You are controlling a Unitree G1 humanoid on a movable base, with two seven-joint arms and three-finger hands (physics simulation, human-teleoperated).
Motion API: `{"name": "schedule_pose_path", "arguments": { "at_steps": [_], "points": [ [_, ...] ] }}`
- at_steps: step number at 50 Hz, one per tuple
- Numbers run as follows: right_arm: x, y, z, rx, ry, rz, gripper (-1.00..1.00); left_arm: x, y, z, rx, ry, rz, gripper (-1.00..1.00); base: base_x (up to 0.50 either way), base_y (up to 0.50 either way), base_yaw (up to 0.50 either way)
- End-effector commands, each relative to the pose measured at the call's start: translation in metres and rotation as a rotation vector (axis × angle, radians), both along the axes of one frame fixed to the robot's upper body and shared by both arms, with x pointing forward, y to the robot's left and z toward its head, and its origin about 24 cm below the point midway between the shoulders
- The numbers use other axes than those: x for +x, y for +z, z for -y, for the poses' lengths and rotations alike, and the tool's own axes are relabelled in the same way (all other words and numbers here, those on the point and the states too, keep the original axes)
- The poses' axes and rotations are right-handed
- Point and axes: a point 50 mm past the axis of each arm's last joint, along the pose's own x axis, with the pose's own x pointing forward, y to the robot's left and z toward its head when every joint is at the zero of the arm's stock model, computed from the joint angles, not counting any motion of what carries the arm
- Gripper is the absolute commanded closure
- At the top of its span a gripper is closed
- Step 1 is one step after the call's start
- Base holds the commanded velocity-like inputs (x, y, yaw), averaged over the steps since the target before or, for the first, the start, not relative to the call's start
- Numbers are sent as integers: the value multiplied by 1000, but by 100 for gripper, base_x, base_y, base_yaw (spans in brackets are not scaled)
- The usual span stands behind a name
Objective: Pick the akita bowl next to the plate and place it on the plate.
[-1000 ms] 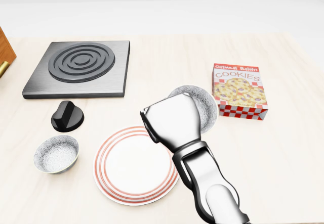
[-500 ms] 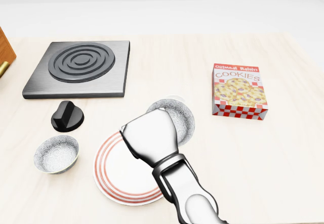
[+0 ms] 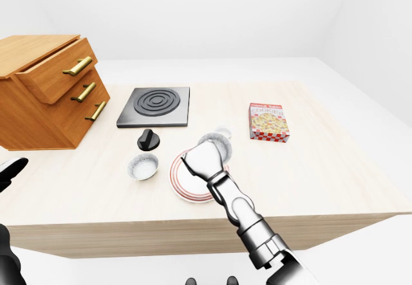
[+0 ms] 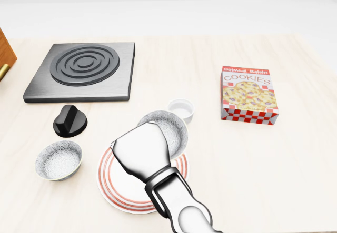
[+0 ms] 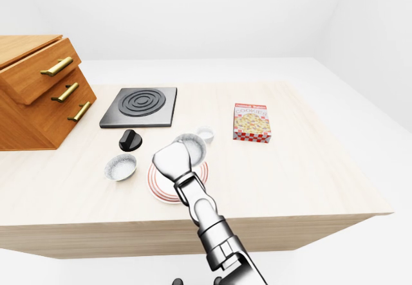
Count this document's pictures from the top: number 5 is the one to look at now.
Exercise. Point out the round black knob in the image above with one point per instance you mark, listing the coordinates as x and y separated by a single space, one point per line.
129 141

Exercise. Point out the large wooden drawer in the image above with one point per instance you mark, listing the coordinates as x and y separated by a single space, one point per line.
29 79

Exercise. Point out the printed cookie box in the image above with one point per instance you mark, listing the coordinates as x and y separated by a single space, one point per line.
252 122

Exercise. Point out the small white ramekin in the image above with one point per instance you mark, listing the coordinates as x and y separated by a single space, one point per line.
206 134

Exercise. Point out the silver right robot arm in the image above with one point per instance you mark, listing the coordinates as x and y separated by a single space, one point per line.
219 233

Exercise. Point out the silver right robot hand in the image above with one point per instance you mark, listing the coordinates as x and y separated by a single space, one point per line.
172 162

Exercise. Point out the patterned bowl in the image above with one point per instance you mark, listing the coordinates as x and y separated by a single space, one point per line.
197 150
120 167

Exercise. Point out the wooden cabinet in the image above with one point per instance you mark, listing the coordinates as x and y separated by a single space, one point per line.
19 127

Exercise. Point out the small dark shape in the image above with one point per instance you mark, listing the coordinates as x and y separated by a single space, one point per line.
218 281
177 282

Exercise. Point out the flat dark stove plate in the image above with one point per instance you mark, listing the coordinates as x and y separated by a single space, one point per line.
141 108

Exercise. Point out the plate with red rings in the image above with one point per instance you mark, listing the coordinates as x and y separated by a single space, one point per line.
161 188

